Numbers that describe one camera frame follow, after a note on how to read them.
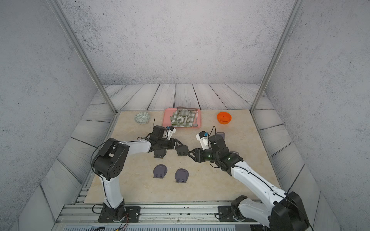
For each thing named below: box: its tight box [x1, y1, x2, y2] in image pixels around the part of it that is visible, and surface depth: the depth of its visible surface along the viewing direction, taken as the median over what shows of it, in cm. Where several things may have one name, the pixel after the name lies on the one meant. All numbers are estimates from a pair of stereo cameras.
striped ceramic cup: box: [176, 108, 192, 124], surface depth 110 cm
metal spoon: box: [192, 111, 199, 128], surface depth 113 cm
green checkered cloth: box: [170, 109, 196, 128], surface depth 113 cm
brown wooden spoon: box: [176, 106, 199, 112], surface depth 125 cm
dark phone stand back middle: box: [176, 144, 189, 156], surface depth 96 cm
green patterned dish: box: [133, 111, 151, 125], surface depth 117 cm
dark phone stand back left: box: [153, 148, 167, 159], surface depth 97 cm
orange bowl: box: [216, 111, 232, 125], surface depth 113 cm
